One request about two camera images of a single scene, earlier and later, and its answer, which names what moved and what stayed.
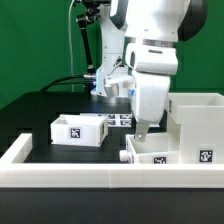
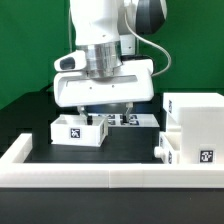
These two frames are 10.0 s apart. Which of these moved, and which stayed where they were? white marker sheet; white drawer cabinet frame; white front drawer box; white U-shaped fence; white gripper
Moved: white front drawer box; white gripper
Stayed: white drawer cabinet frame; white U-shaped fence; white marker sheet
